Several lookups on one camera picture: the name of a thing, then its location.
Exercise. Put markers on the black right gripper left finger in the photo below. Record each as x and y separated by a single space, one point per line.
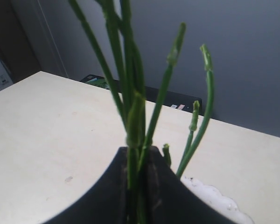
105 202

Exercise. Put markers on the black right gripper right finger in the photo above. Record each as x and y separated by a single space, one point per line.
168 200

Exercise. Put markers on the red artificial flower green stem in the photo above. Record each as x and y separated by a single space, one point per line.
131 99

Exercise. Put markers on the white scalloped flower pot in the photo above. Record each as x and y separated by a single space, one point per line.
212 197

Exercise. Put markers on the black box behind table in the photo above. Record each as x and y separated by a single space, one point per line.
172 99

